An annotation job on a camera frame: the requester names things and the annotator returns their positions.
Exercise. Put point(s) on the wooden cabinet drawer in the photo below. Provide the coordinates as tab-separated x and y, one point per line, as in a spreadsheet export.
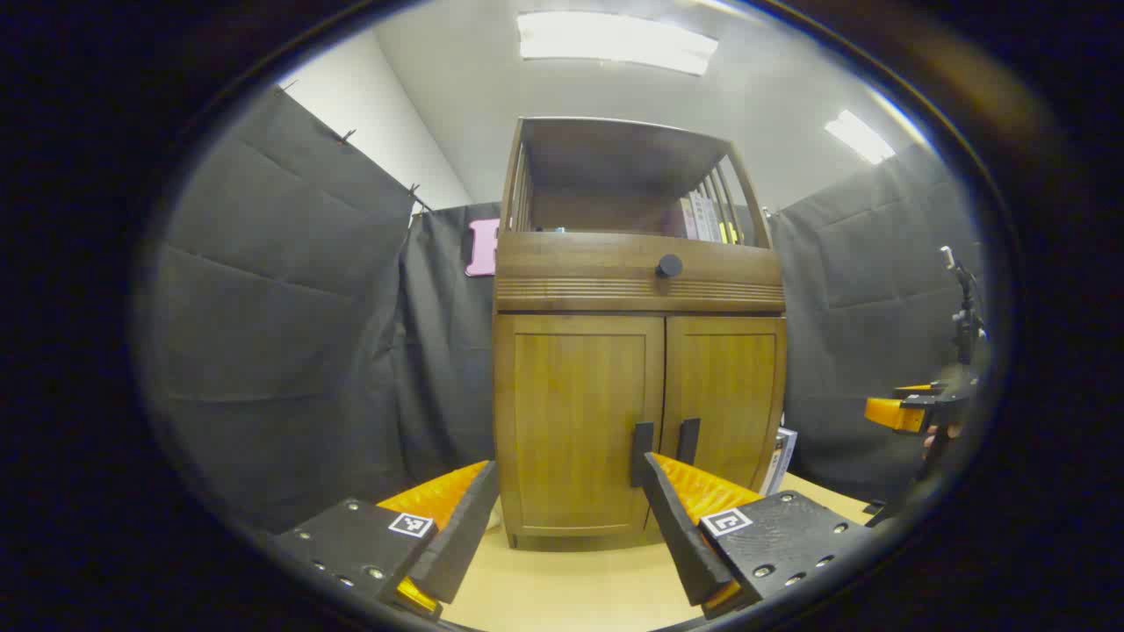
571	263

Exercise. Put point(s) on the wooden double-door shoe cabinet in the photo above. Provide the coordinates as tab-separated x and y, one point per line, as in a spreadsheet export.
615	154

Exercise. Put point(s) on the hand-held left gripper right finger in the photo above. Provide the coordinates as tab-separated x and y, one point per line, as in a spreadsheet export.
676	535

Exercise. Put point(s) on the ceiling light panel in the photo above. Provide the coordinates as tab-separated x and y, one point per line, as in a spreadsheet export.
615	42
861	136

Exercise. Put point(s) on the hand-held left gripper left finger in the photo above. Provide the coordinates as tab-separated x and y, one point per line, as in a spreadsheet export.
465	535

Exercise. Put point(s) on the small white book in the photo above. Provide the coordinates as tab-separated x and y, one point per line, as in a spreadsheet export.
701	218

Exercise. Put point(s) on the black round drawer knob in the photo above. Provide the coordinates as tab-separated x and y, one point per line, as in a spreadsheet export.
669	266

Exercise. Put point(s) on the white glossy book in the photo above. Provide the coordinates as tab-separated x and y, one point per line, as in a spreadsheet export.
780	461

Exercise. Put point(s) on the small pink book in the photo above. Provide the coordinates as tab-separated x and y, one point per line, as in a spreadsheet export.
678	219

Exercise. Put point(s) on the wooden shoe cabinet door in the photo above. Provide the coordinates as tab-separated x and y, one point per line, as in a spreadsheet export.
571	412
729	377

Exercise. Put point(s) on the black backdrop cloth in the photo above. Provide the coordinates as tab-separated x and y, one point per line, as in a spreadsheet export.
281	307

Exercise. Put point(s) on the yellow spined book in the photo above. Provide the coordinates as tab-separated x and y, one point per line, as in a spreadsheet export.
727	232

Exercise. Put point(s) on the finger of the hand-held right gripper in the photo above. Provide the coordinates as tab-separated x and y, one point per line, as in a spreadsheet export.
913	389
894	414

